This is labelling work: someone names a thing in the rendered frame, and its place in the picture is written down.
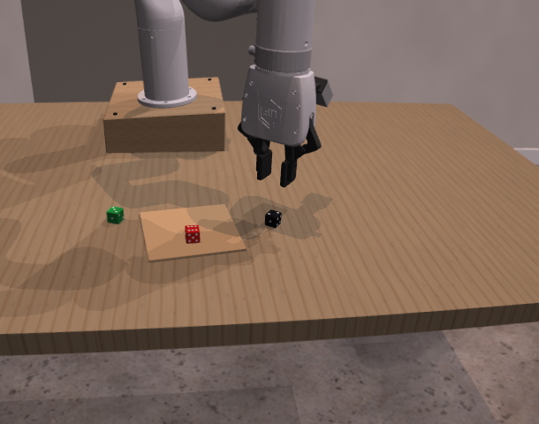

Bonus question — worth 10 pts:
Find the black die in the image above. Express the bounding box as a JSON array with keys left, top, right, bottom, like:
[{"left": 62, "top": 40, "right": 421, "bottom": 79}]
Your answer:
[{"left": 265, "top": 210, "right": 282, "bottom": 228}]

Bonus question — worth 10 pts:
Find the tan flat mat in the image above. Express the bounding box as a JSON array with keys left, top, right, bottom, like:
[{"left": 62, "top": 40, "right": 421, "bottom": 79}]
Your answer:
[{"left": 140, "top": 204, "right": 247, "bottom": 263}]

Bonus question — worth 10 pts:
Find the red die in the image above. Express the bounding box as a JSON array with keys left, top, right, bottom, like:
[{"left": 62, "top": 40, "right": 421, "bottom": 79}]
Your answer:
[{"left": 185, "top": 225, "right": 200, "bottom": 244}]

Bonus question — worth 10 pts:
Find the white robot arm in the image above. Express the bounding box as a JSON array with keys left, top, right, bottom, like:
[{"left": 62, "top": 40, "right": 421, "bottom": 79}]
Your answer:
[{"left": 134, "top": 0, "right": 333, "bottom": 109}]

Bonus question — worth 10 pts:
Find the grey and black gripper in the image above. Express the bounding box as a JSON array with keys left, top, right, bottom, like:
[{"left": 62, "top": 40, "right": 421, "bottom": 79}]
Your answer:
[{"left": 238, "top": 64, "right": 322, "bottom": 187}]

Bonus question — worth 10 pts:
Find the green die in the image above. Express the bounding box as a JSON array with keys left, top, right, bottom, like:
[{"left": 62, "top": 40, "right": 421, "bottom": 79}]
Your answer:
[{"left": 106, "top": 207, "right": 124, "bottom": 224}]

